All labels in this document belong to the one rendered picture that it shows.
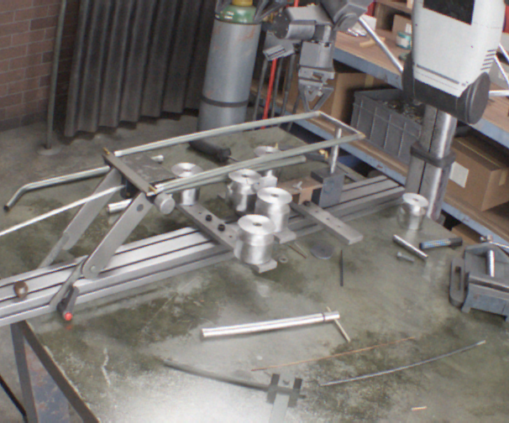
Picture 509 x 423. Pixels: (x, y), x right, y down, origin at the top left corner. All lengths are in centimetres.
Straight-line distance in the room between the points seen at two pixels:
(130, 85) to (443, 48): 232
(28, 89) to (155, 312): 296
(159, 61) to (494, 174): 201
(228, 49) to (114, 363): 217
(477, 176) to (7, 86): 252
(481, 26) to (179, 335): 105
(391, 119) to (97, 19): 159
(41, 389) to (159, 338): 46
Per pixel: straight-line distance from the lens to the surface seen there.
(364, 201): 121
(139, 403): 77
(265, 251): 94
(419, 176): 177
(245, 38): 285
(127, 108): 370
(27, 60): 372
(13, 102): 377
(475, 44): 160
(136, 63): 361
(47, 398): 128
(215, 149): 132
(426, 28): 164
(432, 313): 101
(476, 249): 118
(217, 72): 290
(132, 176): 87
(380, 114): 265
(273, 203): 100
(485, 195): 241
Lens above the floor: 143
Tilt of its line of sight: 29 degrees down
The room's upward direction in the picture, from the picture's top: 10 degrees clockwise
